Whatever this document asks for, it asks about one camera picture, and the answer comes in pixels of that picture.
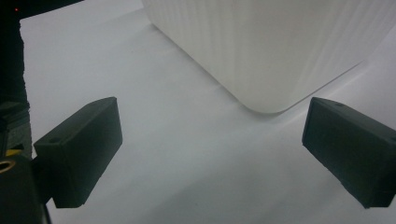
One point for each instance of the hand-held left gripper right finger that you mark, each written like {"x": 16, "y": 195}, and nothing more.
{"x": 351, "y": 146}

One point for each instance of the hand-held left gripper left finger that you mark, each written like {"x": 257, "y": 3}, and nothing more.
{"x": 77, "y": 149}

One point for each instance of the white ribbed plastic container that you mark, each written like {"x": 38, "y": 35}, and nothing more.
{"x": 267, "y": 49}

